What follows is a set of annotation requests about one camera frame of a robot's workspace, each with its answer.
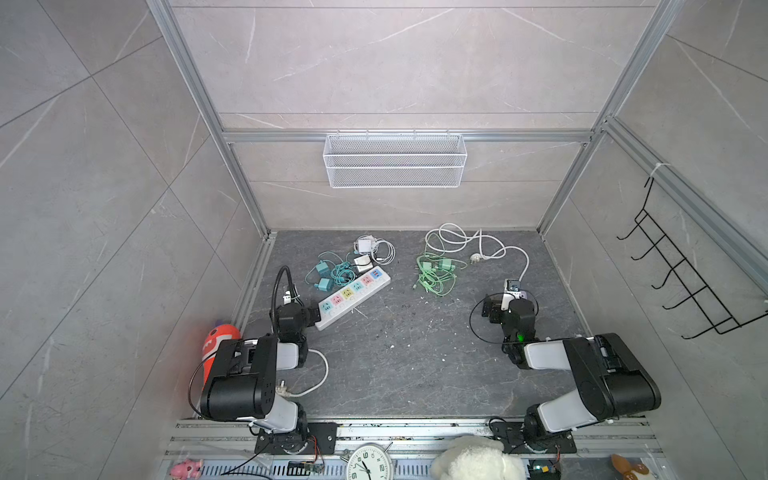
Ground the red toy vacuum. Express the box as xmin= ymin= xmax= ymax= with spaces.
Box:
xmin=202 ymin=321 xmax=241 ymax=383

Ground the brown plush toy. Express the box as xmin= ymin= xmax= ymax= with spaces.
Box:
xmin=610 ymin=454 xmax=652 ymax=480

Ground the teal charger cable bundle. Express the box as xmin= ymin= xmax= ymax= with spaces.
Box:
xmin=304 ymin=250 xmax=361 ymax=289

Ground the white charger with coiled cable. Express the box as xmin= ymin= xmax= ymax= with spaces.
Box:
xmin=353 ymin=235 xmax=396 ymax=265

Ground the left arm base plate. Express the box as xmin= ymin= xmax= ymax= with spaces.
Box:
xmin=254 ymin=422 xmax=339 ymax=456

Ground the white power strip cable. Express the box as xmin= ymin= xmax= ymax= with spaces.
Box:
xmin=274 ymin=348 xmax=331 ymax=400

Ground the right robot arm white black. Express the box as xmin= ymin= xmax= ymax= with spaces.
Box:
xmin=468 ymin=292 xmax=662 ymax=453

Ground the white plush toy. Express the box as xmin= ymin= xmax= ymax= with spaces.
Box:
xmin=430 ymin=436 xmax=527 ymax=480

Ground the white cable of purple strip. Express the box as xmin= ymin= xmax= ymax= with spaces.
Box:
xmin=424 ymin=222 xmax=531 ymax=284

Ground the green charger and cable bundle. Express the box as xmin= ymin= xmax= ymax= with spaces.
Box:
xmin=412 ymin=251 xmax=468 ymax=298

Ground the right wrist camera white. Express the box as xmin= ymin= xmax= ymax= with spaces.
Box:
xmin=501 ymin=279 xmax=528 ymax=310

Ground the pink toy pig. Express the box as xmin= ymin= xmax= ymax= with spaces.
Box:
xmin=169 ymin=459 xmax=204 ymax=480

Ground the white multicolour power strip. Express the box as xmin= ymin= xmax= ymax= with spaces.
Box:
xmin=315 ymin=267 xmax=391 ymax=331

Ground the white analog clock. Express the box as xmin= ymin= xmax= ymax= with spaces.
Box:
xmin=345 ymin=444 xmax=395 ymax=480

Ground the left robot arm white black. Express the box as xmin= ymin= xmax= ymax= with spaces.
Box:
xmin=187 ymin=265 xmax=320 ymax=442

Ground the aluminium front rail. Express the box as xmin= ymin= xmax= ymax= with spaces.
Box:
xmin=153 ymin=417 xmax=676 ymax=479

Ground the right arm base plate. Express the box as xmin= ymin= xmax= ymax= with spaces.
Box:
xmin=487 ymin=417 xmax=577 ymax=455

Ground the black wire hook rack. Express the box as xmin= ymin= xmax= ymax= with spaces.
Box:
xmin=616 ymin=178 xmax=767 ymax=341

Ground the white charger with black cable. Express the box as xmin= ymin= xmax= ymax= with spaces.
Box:
xmin=353 ymin=255 xmax=374 ymax=273

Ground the white wire mesh basket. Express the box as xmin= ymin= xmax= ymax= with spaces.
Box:
xmin=323 ymin=133 xmax=468 ymax=189

